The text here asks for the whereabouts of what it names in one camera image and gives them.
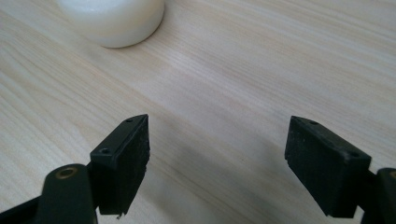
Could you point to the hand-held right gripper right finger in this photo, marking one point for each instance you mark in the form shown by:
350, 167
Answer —
323, 168

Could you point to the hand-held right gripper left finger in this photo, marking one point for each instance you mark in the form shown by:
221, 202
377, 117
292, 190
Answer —
123, 165

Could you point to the white round bowl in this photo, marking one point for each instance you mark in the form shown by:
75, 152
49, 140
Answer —
115, 18

